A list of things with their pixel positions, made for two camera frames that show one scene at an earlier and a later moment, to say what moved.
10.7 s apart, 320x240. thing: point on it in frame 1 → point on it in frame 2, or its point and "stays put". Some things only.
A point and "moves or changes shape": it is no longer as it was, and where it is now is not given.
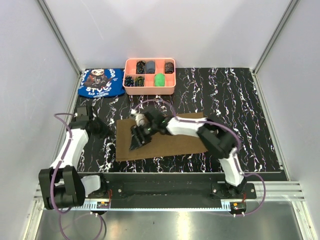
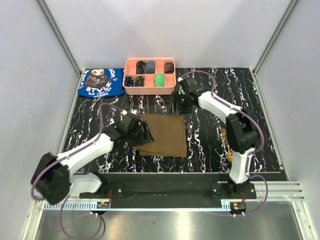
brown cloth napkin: x=159 y=146 moves or changes shape
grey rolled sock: x=150 y=67 stays put
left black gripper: x=105 y=129 → x=145 y=136
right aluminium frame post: x=291 y=6 stays put
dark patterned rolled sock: x=169 y=68 stays put
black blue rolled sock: x=129 y=81 stays put
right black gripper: x=137 y=141 → x=184 y=111
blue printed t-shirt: x=98 y=83 stays put
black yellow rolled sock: x=140 y=67 stays put
